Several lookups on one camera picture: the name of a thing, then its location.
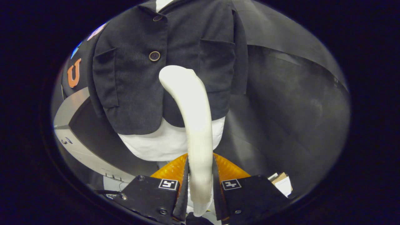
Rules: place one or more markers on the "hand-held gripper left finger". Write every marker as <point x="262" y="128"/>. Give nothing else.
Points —
<point x="184" y="200"/>

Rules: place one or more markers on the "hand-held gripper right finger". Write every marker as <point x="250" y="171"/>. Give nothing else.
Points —
<point x="217" y="200"/>

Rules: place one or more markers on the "black jacket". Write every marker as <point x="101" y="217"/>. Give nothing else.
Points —
<point x="134" y="87"/>

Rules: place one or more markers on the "white mannequin torso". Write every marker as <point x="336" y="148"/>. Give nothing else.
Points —
<point x="156" y="143"/>

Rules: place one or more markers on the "cardboard and paper sheets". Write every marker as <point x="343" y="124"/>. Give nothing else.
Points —
<point x="285" y="186"/>

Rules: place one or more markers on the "black backdrop cloth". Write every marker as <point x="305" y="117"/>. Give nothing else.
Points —
<point x="297" y="109"/>

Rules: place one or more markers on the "grey drawer cabinet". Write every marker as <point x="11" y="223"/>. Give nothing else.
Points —
<point x="67" y="109"/>

